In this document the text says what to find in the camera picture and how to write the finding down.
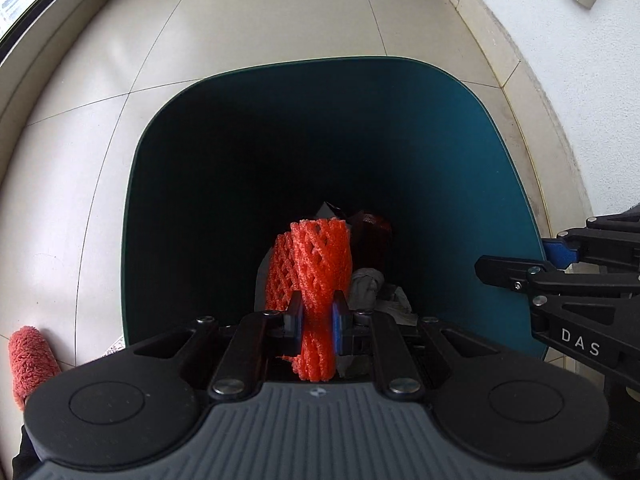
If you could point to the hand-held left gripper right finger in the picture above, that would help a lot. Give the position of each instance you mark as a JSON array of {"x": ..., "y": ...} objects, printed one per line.
[{"x": 339, "y": 322}]

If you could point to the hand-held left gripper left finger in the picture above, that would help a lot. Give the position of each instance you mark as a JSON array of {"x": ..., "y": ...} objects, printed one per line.
[{"x": 296, "y": 317}]

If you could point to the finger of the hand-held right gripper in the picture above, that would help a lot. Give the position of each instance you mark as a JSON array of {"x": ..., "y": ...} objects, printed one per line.
[
  {"x": 555, "y": 252},
  {"x": 510, "y": 269}
]

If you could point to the grey paper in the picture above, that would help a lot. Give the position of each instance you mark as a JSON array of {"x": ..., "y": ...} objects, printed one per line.
[{"x": 365, "y": 285}]

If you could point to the orange foam fruit net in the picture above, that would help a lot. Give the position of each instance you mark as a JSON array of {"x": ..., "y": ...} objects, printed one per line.
[{"x": 320, "y": 260}]

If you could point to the teal plastic bin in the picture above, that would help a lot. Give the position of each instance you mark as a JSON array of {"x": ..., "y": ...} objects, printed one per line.
[{"x": 200, "y": 185}]

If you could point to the red fuzzy slipper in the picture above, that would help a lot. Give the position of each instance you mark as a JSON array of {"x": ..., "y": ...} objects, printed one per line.
[{"x": 30, "y": 365}]

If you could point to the person's dark trouser leg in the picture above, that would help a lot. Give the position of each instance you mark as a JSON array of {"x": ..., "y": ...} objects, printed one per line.
[{"x": 25, "y": 455}]

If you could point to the dark window frame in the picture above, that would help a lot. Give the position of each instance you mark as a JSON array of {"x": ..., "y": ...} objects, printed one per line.
[{"x": 35, "y": 20}]

